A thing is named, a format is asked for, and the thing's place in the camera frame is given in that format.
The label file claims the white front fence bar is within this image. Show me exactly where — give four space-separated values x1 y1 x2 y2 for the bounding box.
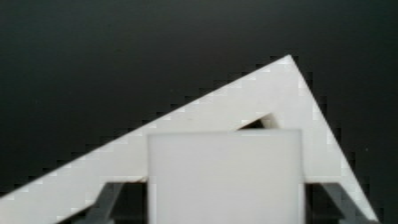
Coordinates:
0 54 299 224

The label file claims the white right fence bar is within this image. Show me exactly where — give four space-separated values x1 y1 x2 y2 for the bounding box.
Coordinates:
274 56 381 224

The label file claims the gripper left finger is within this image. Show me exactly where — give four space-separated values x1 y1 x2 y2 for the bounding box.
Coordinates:
73 182 148 224

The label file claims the white fence bar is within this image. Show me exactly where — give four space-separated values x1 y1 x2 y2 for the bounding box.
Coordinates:
0 54 299 224
274 56 381 224

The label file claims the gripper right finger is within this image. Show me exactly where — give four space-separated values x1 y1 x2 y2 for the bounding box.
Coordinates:
306 182 381 224

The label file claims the white stool leg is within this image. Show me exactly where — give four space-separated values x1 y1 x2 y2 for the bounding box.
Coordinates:
148 130 304 224

